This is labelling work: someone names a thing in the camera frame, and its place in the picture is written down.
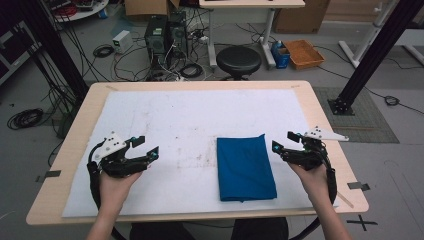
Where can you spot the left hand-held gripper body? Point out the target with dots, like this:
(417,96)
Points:
(120,165)

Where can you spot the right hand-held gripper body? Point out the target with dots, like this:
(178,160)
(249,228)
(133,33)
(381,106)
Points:
(306,156)

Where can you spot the blue t-shirt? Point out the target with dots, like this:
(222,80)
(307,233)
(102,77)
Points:
(245,170)

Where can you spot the person's left hand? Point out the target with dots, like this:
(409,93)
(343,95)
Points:
(116,188)

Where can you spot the person's right hand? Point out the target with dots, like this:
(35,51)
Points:
(313,183)

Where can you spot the white table mat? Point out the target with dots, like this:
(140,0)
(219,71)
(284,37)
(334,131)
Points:
(186,113)

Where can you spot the thin wooden strip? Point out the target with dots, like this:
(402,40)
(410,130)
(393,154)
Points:
(346,200)

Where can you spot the grey tape piece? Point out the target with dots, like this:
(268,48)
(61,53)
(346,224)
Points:
(359,186)
(53,173)

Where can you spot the grey floor mat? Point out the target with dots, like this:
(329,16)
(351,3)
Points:
(366,123)

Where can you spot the person's dark pants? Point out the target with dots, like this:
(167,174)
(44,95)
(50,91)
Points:
(156,232)

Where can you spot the blue box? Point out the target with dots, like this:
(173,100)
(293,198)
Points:
(281,58)

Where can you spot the orange basket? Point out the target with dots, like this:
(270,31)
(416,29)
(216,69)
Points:
(303,53)

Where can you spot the black round stool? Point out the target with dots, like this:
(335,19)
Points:
(238,60)

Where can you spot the white power supply box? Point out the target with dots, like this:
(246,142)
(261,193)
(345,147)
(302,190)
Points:
(122,41)

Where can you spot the black computer tower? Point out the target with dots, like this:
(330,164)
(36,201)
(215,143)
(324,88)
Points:
(156,40)
(178,36)

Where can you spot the white metal stand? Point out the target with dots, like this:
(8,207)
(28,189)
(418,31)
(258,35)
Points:
(363,43)

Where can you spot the large cardboard box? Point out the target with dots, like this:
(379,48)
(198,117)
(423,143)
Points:
(300,18)

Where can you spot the round white table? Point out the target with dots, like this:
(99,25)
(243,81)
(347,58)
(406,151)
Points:
(86,13)

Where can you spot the white desk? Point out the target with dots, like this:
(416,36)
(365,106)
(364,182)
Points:
(250,3)

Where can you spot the grey metal rack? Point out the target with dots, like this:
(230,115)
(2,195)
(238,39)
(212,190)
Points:
(10,75)

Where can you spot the black frame post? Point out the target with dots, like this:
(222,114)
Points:
(376,53)
(50,40)

